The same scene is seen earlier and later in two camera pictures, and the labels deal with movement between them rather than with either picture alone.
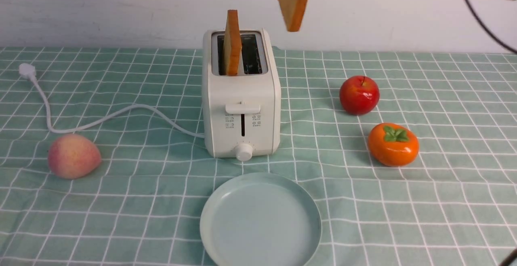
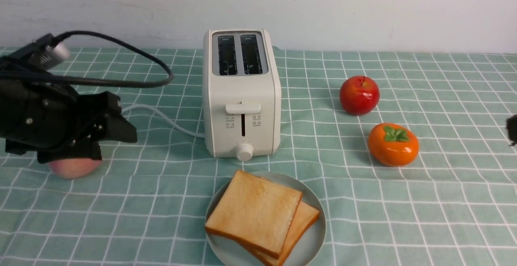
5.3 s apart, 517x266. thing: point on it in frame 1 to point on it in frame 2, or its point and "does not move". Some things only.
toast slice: x=232 y=45 to x=256 y=212
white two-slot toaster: x=241 y=93 does not move
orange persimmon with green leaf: x=391 y=144 does not move
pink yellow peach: x=73 y=156 does not move
